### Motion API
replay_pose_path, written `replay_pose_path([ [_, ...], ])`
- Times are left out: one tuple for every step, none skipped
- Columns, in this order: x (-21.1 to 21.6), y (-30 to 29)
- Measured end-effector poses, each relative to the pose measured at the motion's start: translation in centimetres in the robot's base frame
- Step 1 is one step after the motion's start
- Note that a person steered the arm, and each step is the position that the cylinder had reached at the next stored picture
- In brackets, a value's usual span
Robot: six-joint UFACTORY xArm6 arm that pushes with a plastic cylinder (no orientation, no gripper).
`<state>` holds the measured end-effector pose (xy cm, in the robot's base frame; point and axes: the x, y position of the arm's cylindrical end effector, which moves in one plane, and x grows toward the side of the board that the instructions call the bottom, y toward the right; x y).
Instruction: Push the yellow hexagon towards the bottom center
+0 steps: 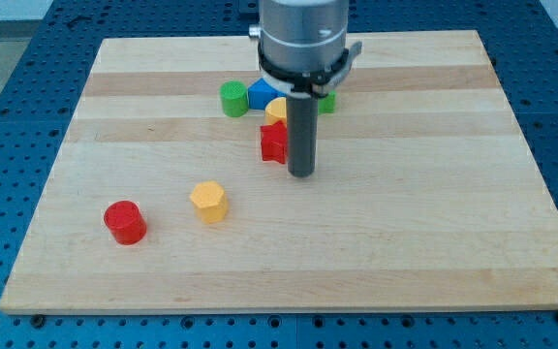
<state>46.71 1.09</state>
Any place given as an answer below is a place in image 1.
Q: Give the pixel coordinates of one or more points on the red cylinder block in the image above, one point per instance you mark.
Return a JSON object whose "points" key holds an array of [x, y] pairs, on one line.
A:
{"points": [[125, 222]]}

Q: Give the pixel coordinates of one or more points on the green cylinder block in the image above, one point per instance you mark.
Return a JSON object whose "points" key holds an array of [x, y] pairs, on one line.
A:
{"points": [[234, 98]]}

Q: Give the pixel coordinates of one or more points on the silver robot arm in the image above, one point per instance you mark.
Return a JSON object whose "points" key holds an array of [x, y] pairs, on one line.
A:
{"points": [[302, 53]]}

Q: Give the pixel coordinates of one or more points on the wooden board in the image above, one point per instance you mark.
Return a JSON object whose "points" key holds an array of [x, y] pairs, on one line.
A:
{"points": [[425, 197]]}

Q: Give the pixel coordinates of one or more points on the blue triangle block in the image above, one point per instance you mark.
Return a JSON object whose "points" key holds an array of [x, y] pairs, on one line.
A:
{"points": [[260, 94]]}

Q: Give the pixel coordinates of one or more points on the yellow hexagon block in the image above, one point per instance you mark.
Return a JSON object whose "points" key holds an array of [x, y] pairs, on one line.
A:
{"points": [[210, 201]]}

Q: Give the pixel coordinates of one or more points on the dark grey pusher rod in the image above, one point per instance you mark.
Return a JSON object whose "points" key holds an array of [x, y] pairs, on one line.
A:
{"points": [[302, 115]]}

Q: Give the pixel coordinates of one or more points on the green cube block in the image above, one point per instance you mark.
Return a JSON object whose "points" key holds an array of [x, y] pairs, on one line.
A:
{"points": [[328, 103]]}

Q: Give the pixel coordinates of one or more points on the yellow round block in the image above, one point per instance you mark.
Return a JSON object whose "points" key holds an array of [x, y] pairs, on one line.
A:
{"points": [[276, 111]]}

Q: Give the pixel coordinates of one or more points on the red star block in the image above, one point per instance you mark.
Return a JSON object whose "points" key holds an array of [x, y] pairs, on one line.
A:
{"points": [[274, 142]]}

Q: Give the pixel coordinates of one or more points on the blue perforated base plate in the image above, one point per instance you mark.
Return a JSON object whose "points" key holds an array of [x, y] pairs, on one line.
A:
{"points": [[40, 97]]}

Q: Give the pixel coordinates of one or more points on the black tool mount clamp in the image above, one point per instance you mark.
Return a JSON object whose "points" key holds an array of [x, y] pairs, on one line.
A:
{"points": [[317, 84]]}

